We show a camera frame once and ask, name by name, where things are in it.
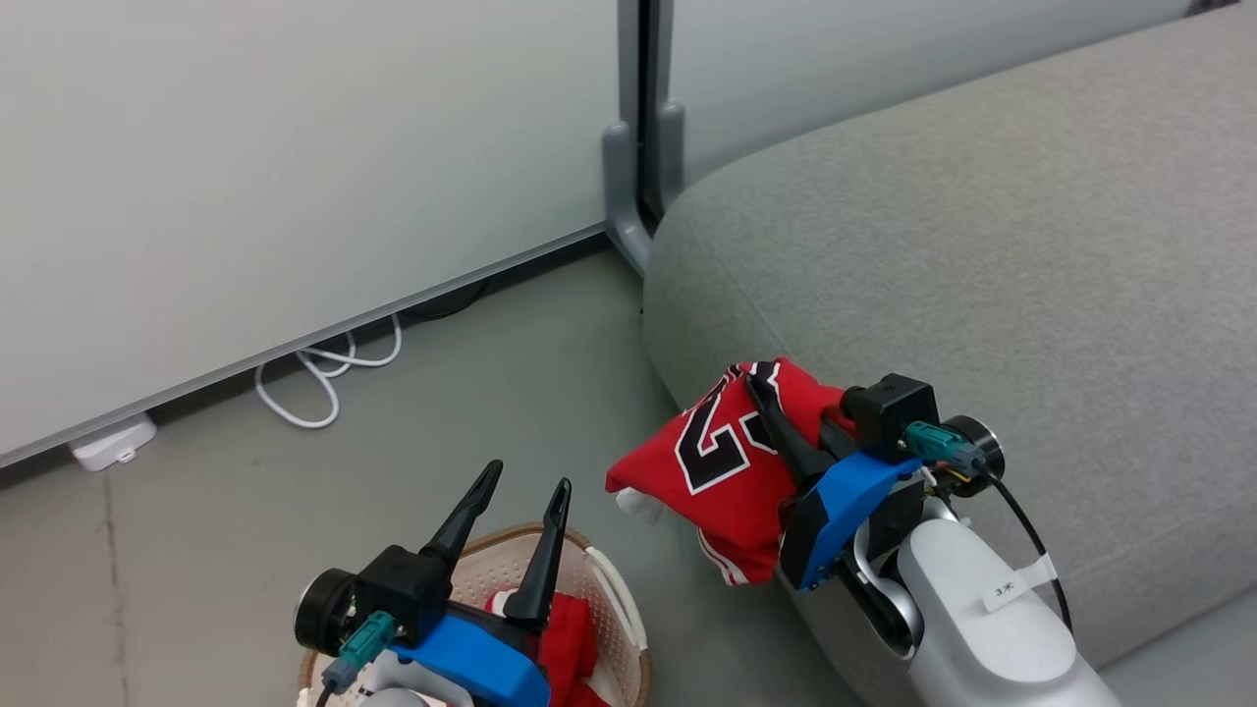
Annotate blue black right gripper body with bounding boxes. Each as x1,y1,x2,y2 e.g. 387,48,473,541
779,373,1006,592

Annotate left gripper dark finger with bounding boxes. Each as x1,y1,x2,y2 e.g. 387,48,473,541
420,459,505,569
503,477,573,632

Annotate narrow white partition panel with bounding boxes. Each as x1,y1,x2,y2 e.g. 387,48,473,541
671,0,1194,188

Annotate left arm black cable teal plug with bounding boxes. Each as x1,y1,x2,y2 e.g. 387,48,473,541
314,611,397,707

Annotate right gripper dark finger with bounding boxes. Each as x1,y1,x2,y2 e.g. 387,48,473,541
743,365,860,484

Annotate red basketball jersey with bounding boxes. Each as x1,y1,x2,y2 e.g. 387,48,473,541
604,356,855,587

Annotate black cable under panel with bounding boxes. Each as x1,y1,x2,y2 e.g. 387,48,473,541
401,278,492,322

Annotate arm black cable teal plug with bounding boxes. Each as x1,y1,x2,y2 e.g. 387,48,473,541
314,611,397,707
903,420,1073,634

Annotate grey narrow panel foot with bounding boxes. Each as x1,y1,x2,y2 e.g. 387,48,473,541
656,101,686,219

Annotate coiled white floor cable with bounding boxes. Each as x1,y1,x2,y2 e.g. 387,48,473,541
255,314,404,430

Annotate white paper cable tag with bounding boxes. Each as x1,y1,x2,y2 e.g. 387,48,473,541
982,553,1059,614

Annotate plain red garment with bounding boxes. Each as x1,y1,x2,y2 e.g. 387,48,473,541
488,589,612,707

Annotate grey fabric sofa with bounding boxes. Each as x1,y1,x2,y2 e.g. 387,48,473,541
641,5,1257,707

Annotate white power adapter box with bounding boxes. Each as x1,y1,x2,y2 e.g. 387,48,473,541
69,412,158,472

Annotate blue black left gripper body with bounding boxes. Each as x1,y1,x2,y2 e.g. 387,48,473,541
293,546,553,707

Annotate grey wide panel foot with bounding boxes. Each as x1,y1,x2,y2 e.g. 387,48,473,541
601,120,657,278

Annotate cream perforated laundry basket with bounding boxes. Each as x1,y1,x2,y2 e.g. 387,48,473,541
298,523,654,707

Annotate wide white partition panel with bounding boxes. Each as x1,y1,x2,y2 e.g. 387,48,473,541
0,0,622,470

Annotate right arm black cable teal plug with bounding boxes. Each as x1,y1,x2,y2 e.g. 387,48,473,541
903,420,1073,634

